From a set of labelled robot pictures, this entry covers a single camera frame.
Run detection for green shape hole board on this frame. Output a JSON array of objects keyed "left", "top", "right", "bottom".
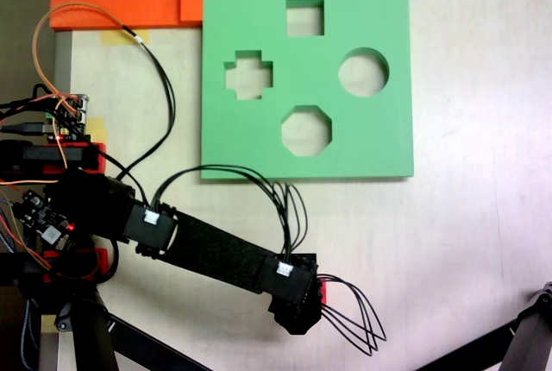
[{"left": 199, "top": 0, "right": 416, "bottom": 182}]

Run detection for black notched tripod leg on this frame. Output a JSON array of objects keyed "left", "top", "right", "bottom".
[{"left": 499, "top": 280, "right": 552, "bottom": 371}]

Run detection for yellow tape piece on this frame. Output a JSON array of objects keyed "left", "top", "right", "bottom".
[
  {"left": 87, "top": 117, "right": 110, "bottom": 144},
  {"left": 100, "top": 28, "right": 153, "bottom": 47}
]

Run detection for red black table clamp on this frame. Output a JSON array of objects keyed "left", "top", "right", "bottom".
[
  {"left": 0, "top": 139, "right": 108, "bottom": 173},
  {"left": 0, "top": 247, "right": 110, "bottom": 288}
]

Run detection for black power circuit board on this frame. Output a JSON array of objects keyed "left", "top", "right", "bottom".
[{"left": 11, "top": 188, "right": 77, "bottom": 252}]

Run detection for green circuit board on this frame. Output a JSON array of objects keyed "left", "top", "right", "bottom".
[{"left": 44, "top": 92, "right": 91, "bottom": 140}]

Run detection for black usb plug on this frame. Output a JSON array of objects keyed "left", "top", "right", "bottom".
[{"left": 0, "top": 121, "right": 56, "bottom": 136}]

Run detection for black gripper cable bundle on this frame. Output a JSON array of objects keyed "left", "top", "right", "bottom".
[{"left": 317, "top": 273, "right": 388, "bottom": 358}]

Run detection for long black arm cable bundle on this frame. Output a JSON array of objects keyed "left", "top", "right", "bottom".
[{"left": 147, "top": 164, "right": 309, "bottom": 261}]

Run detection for thin black cable pair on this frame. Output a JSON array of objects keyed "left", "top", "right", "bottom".
[{"left": 113, "top": 24, "right": 178, "bottom": 211}]

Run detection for blue white braided cable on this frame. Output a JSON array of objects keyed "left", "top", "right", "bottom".
[{"left": 18, "top": 297, "right": 35, "bottom": 371}]

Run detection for orange wire loop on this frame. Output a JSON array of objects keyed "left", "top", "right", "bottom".
[{"left": 32, "top": 1, "right": 129, "bottom": 109}]

